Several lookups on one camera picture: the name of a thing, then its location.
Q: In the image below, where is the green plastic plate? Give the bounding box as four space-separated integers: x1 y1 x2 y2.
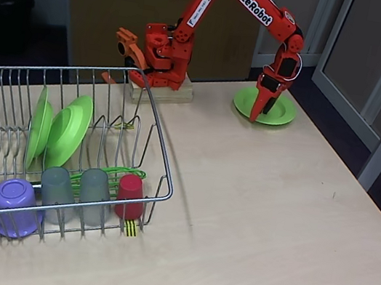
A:
230 85 300 130
22 84 59 172
41 90 97 178

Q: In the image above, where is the red plastic cup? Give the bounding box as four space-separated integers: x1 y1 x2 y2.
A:
112 172 150 223

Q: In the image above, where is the translucent grey plastic cup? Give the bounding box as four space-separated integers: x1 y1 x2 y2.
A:
72 166 119 230
33 163 83 228

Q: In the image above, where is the purple plastic mug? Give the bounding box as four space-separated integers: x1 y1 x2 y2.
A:
0 175 51 245

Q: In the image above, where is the grey sliding door cabinet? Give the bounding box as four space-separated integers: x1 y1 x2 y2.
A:
297 0 381 173

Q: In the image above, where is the yellow black striped tape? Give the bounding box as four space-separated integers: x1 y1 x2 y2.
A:
121 217 143 240
113 120 137 134

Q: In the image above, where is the brown pin board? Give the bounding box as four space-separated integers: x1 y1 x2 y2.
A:
45 0 268 98

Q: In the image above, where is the white servo cable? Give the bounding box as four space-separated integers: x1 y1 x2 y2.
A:
260 39 306 85

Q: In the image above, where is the metal wire dish rack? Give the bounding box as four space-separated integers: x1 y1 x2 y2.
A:
0 44 194 285

